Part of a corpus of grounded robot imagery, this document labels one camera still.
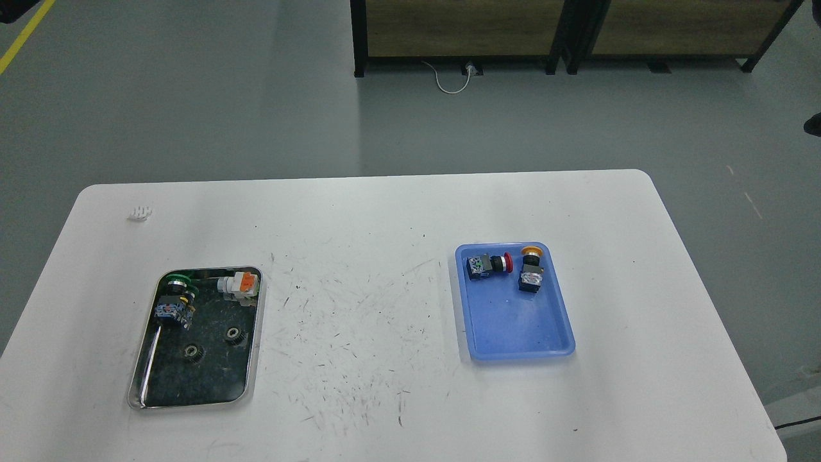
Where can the black gear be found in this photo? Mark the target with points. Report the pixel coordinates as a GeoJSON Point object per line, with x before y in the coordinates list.
{"type": "Point", "coordinates": [235, 336]}
{"type": "Point", "coordinates": [193, 353]}

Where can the blue plastic tray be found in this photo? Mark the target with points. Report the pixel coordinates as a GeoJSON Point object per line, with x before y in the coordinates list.
{"type": "Point", "coordinates": [501, 322]}

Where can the orange white connector block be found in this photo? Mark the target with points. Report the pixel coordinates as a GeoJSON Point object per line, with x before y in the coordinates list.
{"type": "Point", "coordinates": [242, 287]}

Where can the left wooden cabinet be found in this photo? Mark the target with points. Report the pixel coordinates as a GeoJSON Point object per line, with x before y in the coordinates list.
{"type": "Point", "coordinates": [467, 32]}

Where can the wooden cabinet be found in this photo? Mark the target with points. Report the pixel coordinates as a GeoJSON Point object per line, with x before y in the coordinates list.
{"type": "Point", "coordinates": [467, 32]}
{"type": "Point", "coordinates": [658, 32]}

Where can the stainless steel tray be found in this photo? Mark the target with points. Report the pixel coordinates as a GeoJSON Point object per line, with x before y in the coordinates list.
{"type": "Point", "coordinates": [162, 379]}

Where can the small white plastic clip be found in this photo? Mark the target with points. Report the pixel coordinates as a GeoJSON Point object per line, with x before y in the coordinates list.
{"type": "Point", "coordinates": [140, 214]}

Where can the right wooden cabinet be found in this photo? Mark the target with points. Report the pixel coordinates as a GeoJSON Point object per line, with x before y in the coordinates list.
{"type": "Point", "coordinates": [658, 32]}

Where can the dark object at edge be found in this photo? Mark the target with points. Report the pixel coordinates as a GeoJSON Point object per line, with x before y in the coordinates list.
{"type": "Point", "coordinates": [812, 126]}

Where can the red push button switch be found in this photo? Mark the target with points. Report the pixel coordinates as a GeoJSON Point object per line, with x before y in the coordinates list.
{"type": "Point", "coordinates": [485, 265]}

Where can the yellow push button switch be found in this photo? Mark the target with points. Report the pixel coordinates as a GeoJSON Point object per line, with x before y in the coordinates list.
{"type": "Point", "coordinates": [532, 273]}

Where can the green push button switch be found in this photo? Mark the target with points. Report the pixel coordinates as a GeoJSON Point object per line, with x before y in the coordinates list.
{"type": "Point", "coordinates": [174, 305]}

